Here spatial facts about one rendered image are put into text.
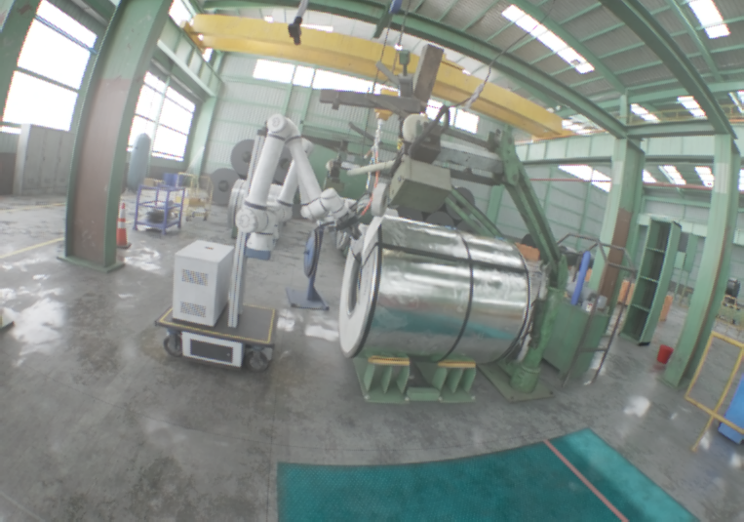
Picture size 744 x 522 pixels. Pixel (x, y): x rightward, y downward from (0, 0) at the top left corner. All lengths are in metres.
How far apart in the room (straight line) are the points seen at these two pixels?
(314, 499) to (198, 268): 1.62
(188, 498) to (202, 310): 1.32
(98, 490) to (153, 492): 0.28
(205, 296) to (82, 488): 1.53
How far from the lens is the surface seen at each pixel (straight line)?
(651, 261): 7.68
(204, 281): 2.32
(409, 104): 1.47
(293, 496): 1.76
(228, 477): 1.81
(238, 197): 7.33
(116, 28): 5.21
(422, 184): 1.21
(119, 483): 1.83
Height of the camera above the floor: 1.44
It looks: 7 degrees down
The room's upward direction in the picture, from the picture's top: 12 degrees clockwise
